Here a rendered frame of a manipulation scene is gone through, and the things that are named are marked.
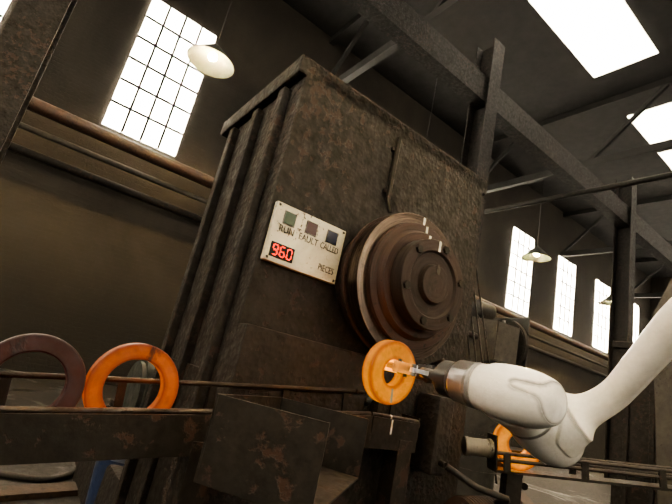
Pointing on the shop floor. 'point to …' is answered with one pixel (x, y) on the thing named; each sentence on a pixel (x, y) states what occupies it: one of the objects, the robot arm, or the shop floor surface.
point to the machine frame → (254, 367)
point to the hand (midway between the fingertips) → (391, 365)
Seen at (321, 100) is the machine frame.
